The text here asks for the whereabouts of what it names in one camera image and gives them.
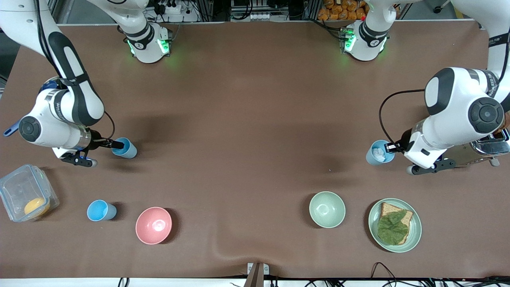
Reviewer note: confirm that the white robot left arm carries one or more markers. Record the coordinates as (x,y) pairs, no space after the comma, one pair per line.
(454,103)

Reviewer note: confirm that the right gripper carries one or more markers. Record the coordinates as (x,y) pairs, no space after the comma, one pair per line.
(96,142)

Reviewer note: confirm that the orange round food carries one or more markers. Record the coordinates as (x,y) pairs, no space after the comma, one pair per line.
(34,206)

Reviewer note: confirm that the clear plastic food container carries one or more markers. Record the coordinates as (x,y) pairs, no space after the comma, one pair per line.
(16,191)

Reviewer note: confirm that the metal table clamp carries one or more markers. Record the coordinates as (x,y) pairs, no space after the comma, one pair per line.
(257,275)

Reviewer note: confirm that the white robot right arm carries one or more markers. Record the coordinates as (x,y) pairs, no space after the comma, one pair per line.
(75,95)

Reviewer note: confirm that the white crumpled tissue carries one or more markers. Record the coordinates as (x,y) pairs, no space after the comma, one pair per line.
(377,154)

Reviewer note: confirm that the pale green bowl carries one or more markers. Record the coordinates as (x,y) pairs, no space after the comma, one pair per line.
(327,209)

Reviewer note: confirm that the beige metal toaster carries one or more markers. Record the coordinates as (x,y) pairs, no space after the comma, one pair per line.
(472,157)

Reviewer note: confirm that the brown table cloth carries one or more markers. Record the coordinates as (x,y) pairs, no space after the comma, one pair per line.
(255,119)

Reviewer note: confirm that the green lettuce leaf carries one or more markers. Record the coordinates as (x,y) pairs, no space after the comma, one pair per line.
(392,230)

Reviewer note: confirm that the white power strip with plugs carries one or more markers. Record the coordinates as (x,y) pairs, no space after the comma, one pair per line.
(171,6)

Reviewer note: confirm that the pale green plate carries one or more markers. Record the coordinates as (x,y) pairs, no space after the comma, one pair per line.
(374,225)

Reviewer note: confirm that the pink bowl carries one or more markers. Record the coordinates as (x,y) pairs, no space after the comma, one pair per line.
(153,225)

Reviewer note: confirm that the blue plastic cup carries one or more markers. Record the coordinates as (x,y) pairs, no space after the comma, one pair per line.
(99,210)
(129,151)

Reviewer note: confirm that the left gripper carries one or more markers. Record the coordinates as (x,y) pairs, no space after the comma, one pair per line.
(405,140)

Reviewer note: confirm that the orange snack bags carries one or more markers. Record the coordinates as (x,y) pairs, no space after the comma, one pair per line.
(342,10)

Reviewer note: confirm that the blue cup holding tissue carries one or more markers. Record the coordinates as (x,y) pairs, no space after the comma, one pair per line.
(372,159)

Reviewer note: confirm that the brown bread slice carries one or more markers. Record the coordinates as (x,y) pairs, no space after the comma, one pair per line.
(389,207)

